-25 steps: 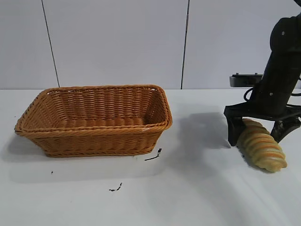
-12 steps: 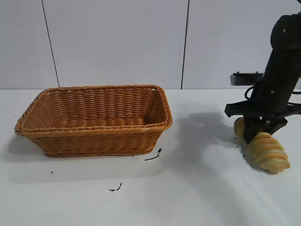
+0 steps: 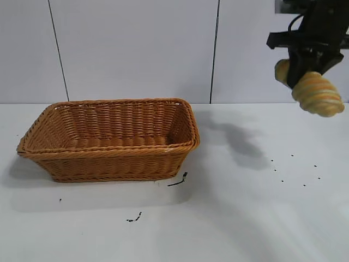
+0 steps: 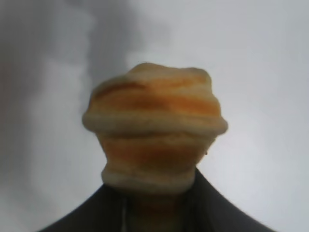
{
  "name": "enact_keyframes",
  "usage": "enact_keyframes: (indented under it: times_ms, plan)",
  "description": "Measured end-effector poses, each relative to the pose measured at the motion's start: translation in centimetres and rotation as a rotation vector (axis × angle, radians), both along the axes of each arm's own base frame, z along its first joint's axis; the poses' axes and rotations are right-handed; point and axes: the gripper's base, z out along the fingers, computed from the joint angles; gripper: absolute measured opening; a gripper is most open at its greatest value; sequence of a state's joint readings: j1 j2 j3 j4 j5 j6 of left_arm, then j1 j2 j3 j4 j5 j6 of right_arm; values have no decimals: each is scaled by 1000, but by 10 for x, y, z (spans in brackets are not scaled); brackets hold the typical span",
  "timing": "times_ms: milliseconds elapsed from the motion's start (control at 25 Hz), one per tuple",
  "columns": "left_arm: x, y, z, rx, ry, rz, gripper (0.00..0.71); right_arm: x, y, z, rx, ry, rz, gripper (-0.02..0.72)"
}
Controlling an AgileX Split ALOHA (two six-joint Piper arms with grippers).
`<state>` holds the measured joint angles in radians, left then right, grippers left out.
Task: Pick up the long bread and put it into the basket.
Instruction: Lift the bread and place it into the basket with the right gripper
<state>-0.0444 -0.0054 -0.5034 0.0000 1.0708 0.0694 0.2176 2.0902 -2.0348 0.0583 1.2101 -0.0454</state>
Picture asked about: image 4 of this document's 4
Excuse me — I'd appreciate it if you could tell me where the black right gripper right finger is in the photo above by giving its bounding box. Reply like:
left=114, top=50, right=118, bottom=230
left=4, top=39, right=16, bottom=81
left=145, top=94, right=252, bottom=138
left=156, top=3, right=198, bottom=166
left=178, top=168, right=273, bottom=232

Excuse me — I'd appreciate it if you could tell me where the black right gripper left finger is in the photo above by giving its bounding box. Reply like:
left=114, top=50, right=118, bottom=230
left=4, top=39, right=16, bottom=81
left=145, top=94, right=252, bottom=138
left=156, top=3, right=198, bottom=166
left=40, top=185, right=127, bottom=232

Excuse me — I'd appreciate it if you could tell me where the long striped bread loaf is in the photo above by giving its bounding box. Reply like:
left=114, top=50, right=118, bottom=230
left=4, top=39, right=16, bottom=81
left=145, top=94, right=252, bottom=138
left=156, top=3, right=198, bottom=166
left=81, top=62, right=229, bottom=201

